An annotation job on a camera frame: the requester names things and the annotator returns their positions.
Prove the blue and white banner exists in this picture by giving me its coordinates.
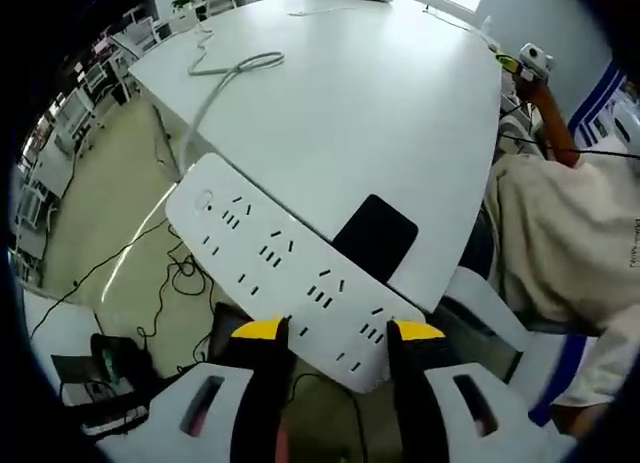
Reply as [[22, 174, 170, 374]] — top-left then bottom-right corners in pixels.
[[569, 60, 640, 152]]

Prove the grey power strip cable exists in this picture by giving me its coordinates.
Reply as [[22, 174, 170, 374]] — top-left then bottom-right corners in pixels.
[[180, 25, 286, 170]]

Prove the white flat paper sheet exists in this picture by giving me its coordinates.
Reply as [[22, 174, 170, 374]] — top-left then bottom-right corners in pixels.
[[287, 5, 357, 19]]

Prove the group of white office chairs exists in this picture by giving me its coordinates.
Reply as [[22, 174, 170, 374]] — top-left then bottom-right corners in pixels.
[[12, 0, 209, 262]]

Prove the black floor cable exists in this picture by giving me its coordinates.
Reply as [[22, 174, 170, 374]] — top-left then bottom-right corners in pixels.
[[27, 215, 221, 374]]

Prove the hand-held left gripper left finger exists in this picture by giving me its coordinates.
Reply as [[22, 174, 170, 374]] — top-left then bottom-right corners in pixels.
[[107, 314, 298, 463]]

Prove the thin white cable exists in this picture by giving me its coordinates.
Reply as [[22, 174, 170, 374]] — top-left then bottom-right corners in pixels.
[[424, 2, 489, 34]]

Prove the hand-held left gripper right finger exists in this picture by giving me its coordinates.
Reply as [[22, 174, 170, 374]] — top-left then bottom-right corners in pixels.
[[386, 317, 574, 463]]

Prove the person in beige clothing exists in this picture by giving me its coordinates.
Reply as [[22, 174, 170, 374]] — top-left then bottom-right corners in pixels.
[[485, 135, 640, 424]]

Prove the white power strip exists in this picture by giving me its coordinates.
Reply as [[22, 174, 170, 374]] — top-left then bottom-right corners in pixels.
[[164, 151, 437, 395]]

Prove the white plastic chair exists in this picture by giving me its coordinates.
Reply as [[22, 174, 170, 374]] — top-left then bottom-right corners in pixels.
[[439, 266, 532, 384]]

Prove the thin black cable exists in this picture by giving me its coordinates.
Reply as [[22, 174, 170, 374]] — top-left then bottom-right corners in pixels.
[[499, 100, 640, 160]]

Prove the black floor equipment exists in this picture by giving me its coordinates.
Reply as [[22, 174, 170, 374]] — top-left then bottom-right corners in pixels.
[[49, 332, 151, 437]]

